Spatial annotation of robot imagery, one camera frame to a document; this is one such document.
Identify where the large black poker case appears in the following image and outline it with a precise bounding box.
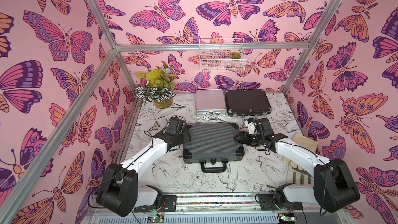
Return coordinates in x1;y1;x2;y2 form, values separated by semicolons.
182;123;245;174

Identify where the black medium poker case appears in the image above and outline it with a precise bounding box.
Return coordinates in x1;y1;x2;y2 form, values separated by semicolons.
224;90;272;116

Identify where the small silver poker case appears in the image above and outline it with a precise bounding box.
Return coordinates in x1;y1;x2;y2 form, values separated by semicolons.
195;89;227;119

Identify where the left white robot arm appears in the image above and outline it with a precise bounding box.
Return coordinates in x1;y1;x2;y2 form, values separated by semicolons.
95;117;188;217

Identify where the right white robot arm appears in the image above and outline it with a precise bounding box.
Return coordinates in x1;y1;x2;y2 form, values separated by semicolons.
234;118;360;213

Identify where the yellow glass plant vase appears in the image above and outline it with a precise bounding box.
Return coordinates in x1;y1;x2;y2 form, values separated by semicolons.
154;98;173;109

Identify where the striped leaf plant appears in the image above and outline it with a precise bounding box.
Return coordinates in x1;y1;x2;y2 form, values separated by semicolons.
134;87;176;104

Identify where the beige work glove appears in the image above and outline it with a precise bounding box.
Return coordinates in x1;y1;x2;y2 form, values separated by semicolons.
282;133;318;171

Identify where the yellow-green leafy plant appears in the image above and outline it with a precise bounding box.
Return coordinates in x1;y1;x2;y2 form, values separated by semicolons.
135;64;178;89

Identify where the small green succulent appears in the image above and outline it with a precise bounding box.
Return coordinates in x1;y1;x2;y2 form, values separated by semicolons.
230;52;241;60

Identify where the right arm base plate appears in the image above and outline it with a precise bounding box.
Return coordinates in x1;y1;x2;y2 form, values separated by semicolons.
255;192;303;211

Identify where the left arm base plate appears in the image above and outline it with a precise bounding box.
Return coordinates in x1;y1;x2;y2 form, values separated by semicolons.
134;195;177;213

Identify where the aluminium front rail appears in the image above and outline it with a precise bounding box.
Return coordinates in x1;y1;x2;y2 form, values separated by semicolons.
83;192;355;224

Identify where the white wire basket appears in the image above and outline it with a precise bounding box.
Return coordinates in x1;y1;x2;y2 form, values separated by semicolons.
198;38;247;73

